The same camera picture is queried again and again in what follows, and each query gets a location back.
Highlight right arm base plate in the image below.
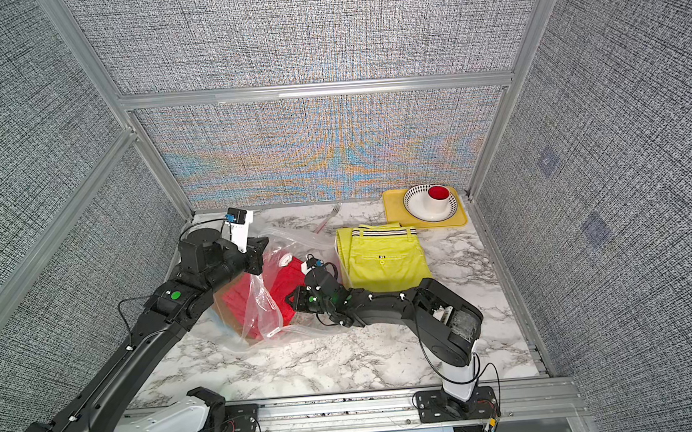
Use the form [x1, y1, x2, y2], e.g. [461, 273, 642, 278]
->
[412, 386, 501, 424]

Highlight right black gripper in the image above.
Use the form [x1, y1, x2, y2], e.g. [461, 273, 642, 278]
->
[280, 283, 337, 321]

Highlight clear plastic vacuum bag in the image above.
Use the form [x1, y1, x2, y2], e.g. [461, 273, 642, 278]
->
[197, 223, 341, 354]

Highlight aluminium front rail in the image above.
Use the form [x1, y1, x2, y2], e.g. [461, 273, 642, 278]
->
[228, 377, 592, 432]

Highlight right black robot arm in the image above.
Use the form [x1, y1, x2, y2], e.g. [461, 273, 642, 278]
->
[285, 267, 484, 404]

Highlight red textured garment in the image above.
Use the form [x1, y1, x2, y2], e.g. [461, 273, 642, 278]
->
[213, 249, 305, 342]

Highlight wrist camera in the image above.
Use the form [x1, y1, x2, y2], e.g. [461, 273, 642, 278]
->
[301, 255, 323, 275]
[225, 207, 254, 253]

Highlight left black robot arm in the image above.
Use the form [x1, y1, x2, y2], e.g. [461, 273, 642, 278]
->
[24, 228, 269, 432]

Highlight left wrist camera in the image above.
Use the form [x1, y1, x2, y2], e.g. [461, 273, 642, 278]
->
[225, 207, 254, 253]

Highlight yellow-green shorts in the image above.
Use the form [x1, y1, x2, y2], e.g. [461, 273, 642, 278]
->
[336, 223, 433, 293]

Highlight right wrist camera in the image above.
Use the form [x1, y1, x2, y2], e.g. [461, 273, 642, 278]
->
[301, 255, 323, 275]

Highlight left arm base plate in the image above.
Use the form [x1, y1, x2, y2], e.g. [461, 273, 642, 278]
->
[198, 403, 259, 432]

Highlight yellow plastic tray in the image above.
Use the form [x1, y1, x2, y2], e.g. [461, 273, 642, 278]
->
[382, 187, 468, 229]

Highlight white patterned bowl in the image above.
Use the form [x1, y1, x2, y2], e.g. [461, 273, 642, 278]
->
[403, 184, 458, 223]

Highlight white cup red inside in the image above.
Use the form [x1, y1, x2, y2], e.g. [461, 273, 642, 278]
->
[425, 185, 451, 214]

